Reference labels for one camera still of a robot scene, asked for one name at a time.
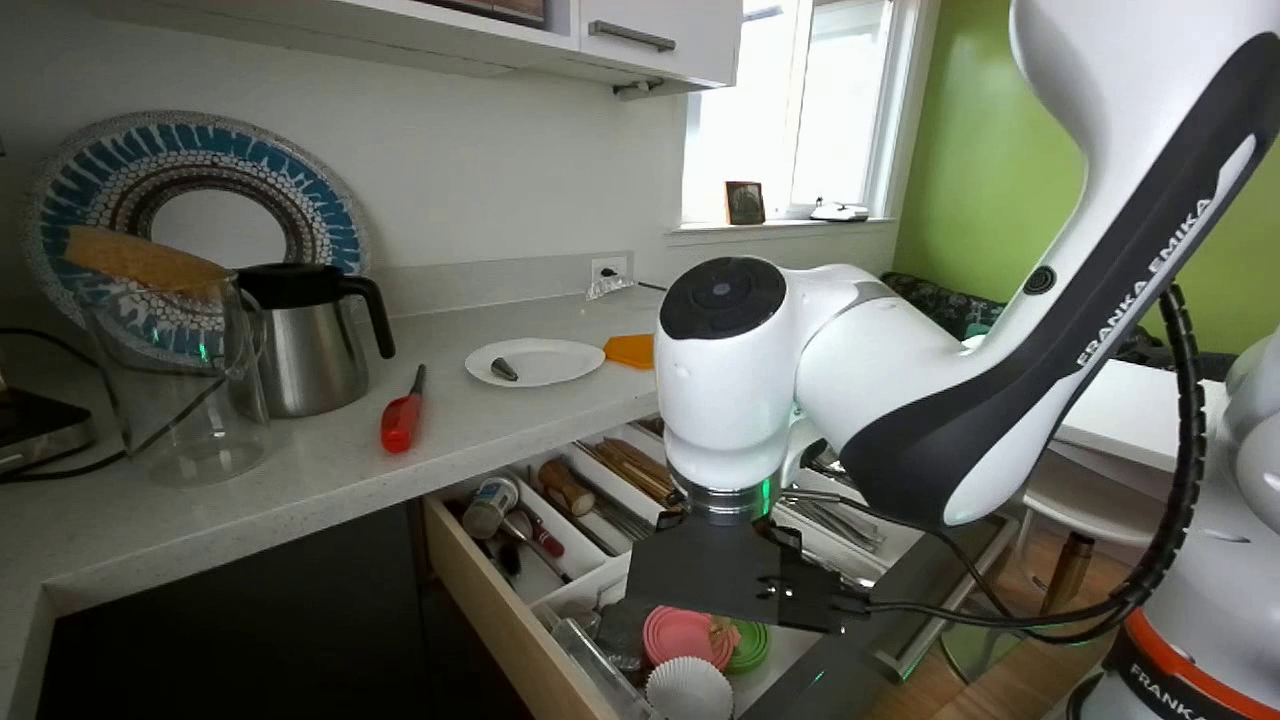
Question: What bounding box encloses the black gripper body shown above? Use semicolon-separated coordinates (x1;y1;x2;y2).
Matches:
626;513;794;630

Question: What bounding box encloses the wooden drawer with grey front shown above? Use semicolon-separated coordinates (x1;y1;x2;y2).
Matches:
415;414;1034;720

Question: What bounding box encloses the pink silicone cup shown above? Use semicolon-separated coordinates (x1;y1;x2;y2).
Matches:
640;606;744;676

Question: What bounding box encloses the green silicone cup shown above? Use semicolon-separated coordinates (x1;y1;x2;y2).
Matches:
724;617;777;682

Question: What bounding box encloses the dark grey round lid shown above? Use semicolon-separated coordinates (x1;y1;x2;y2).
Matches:
591;606;657;670

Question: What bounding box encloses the white round lid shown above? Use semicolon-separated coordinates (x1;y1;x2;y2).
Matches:
645;654;741;720

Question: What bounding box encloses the wooden utensil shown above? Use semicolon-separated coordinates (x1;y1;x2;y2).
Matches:
586;435;687;513

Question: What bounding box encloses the white cutlery tray with forks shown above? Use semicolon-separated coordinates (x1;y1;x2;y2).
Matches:
437;421;824;720

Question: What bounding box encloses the white cutlery tray with spoons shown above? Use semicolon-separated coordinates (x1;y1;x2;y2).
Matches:
763;457;927;573

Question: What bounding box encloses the dark patterned cloth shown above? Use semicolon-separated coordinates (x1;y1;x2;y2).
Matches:
878;267;1013;343

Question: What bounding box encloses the small object on sill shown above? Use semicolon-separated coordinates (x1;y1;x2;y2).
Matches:
806;198;878;228

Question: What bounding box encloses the white table board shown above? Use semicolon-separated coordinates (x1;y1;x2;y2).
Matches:
1022;356;1233;539

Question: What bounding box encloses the clear glass jar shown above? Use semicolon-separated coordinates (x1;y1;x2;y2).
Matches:
82;271;282;487

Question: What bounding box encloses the tan oblong wooden piece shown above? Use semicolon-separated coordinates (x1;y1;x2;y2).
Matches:
60;226;232;305

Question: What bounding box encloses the blue white decorative plate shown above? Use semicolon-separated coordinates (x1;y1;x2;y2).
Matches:
24;107;377;376

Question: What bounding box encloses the brown handled utensil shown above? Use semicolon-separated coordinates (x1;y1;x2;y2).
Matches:
531;457;599;524

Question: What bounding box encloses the white wall outlet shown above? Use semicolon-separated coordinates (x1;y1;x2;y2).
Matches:
586;252;640;299

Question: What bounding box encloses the red handled tool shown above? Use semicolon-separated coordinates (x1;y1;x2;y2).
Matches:
377;360;432;460

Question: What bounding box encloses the small dark picture frame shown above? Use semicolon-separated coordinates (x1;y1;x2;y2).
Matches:
721;176;772;228

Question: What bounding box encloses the steel carafe with black handle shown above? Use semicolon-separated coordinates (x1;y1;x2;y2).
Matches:
229;262;399;423

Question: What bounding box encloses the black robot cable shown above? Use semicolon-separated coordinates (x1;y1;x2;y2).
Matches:
854;281;1211;649

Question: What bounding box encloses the grey cabinet handle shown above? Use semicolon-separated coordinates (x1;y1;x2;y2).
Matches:
586;18;684;59

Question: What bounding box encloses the white wall cabinet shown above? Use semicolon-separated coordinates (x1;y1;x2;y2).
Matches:
75;0;747;98

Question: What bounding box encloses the thin black cable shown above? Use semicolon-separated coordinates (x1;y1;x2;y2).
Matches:
0;322;232;485

